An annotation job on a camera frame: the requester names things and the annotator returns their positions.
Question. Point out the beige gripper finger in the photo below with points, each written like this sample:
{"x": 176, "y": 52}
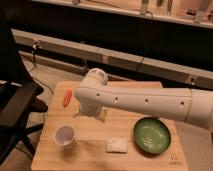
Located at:
{"x": 75, "y": 115}
{"x": 103, "y": 115}

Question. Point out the black office chair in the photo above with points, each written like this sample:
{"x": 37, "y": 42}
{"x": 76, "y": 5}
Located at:
{"x": 18, "y": 95}

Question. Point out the green bowl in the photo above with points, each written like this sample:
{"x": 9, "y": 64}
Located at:
{"x": 152, "y": 135}

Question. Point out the orange carrot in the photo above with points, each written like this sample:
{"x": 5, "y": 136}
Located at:
{"x": 67, "y": 98}

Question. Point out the white ceramic cup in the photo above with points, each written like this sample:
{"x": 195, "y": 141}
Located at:
{"x": 64, "y": 136}

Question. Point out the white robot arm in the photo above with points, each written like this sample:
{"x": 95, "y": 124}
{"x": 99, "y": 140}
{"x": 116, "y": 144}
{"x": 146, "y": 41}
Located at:
{"x": 191, "y": 106}

